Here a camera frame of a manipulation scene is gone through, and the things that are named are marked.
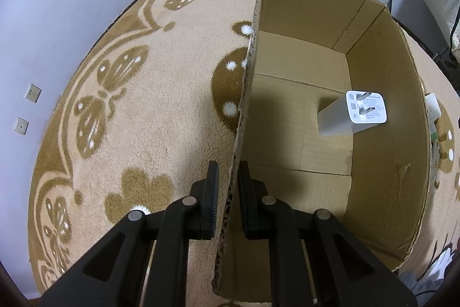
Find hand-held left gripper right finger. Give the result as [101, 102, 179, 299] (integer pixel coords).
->
[238, 161, 419, 307]

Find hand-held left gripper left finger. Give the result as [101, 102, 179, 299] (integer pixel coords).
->
[38, 161, 221, 307]

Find cardboard box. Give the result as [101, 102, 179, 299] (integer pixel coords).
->
[211, 0, 432, 304]

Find white power adapter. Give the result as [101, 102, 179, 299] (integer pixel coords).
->
[317, 90, 389, 138]

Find beige patterned rug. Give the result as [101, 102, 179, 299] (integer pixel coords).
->
[28, 0, 460, 297]

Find grey cloth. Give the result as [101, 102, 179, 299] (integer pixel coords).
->
[399, 271, 442, 297]

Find small white carton box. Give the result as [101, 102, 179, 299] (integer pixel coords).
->
[425, 94, 442, 124]

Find black metal stand legs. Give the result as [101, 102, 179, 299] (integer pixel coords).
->
[431, 48, 460, 85]

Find wall socket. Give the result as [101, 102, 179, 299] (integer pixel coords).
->
[14, 117, 29, 136]
[24, 84, 42, 102]

